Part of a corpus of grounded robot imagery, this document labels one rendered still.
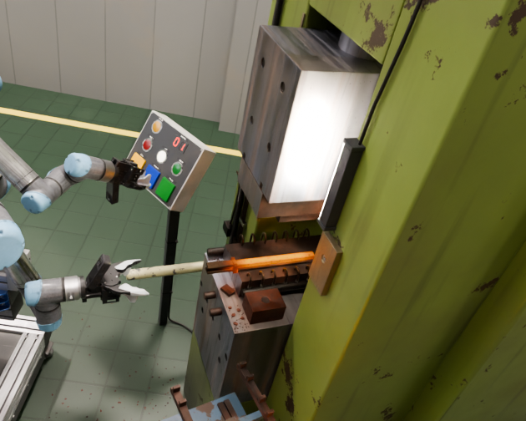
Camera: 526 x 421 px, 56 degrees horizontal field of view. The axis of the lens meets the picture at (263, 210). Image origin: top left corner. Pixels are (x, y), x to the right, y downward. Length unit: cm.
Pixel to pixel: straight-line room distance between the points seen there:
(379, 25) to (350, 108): 24
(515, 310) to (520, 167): 47
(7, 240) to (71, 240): 191
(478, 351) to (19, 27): 422
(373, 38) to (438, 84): 25
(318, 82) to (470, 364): 98
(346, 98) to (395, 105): 21
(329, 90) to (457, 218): 43
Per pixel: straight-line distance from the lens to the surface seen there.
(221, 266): 168
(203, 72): 448
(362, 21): 126
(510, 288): 153
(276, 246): 184
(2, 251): 138
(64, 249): 321
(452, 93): 100
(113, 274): 164
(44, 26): 473
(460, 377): 175
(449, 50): 102
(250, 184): 152
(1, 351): 251
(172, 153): 200
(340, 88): 128
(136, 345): 271
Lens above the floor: 219
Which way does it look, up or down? 37 degrees down
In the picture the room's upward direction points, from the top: 13 degrees clockwise
